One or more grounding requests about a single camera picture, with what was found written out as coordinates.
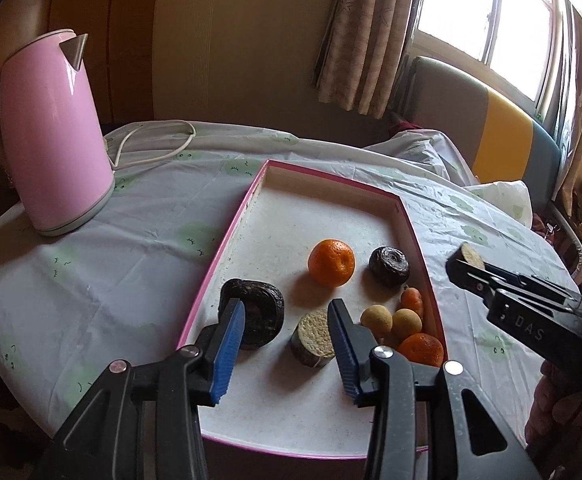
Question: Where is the white green-print tablecloth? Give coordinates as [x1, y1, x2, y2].
[0, 120, 582, 461]

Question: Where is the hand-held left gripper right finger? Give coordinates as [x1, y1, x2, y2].
[328, 298, 542, 480]

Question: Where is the person's right hand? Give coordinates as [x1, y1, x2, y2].
[525, 360, 582, 443]

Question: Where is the white kettle cable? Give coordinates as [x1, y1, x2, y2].
[102, 119, 197, 171]

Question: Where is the small carrot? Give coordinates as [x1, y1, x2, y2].
[400, 286, 424, 319]

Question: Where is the pink-rimmed white tray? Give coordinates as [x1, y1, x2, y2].
[176, 158, 448, 462]

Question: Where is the small orange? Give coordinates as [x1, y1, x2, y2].
[396, 332, 445, 367]

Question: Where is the ringed eggplant end piece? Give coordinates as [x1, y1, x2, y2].
[368, 246, 410, 289]

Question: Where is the white sheer curtain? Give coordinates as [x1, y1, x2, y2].
[553, 0, 582, 206]

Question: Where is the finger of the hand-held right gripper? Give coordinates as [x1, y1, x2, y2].
[446, 254, 580, 314]
[482, 261, 580, 306]

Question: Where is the cut eggplant cylinder piece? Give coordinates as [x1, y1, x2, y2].
[290, 309, 340, 369]
[458, 241, 487, 270]

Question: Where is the large orange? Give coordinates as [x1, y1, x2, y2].
[307, 239, 356, 288]

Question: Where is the pink electric kettle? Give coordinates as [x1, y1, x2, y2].
[0, 30, 117, 238]

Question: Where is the grey yellow blue bench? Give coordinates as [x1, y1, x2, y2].
[410, 55, 562, 213]

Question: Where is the wrinkled eggplant end piece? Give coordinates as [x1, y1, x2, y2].
[219, 278, 286, 352]

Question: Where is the small yellow potato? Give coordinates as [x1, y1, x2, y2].
[360, 304, 394, 340]
[390, 308, 420, 344]

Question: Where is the window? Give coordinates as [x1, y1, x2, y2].
[411, 0, 572, 111]

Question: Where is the beige patterned curtain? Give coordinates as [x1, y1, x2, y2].
[313, 0, 430, 119]

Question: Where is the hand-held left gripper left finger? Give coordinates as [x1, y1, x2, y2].
[36, 298, 247, 480]

